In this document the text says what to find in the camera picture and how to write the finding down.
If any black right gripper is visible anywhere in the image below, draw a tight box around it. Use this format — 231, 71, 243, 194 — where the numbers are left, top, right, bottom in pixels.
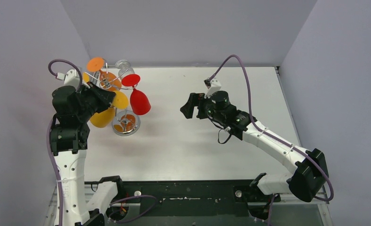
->
182, 93, 226, 123

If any yellow wine glass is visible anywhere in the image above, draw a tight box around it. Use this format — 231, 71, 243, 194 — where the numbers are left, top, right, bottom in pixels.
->
82, 72, 90, 83
89, 90, 129, 128

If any red wine glass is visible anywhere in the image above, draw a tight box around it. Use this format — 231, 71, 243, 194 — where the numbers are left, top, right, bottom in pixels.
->
121, 73, 151, 115

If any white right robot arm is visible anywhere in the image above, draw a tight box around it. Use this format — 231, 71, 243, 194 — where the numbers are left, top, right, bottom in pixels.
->
180, 90, 329, 202

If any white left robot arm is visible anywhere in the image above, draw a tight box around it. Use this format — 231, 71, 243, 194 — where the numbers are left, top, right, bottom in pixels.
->
47, 82, 126, 226

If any orange wine glass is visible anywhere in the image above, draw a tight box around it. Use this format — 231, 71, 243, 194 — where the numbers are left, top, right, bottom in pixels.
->
87, 57, 122, 91

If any chrome wine glass rack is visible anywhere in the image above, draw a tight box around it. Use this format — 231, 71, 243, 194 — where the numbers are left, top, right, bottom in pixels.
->
84, 57, 141, 137

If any clear wine glass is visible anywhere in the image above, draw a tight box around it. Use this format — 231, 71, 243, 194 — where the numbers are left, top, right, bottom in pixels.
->
115, 59, 135, 78

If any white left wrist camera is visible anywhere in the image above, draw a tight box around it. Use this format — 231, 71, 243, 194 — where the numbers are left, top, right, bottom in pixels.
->
55, 69, 83, 88

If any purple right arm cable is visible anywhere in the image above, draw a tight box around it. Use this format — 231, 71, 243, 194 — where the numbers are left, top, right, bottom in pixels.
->
205, 54, 334, 226

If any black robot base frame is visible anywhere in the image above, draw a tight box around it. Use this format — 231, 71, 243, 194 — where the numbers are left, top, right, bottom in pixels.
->
106, 179, 281, 223

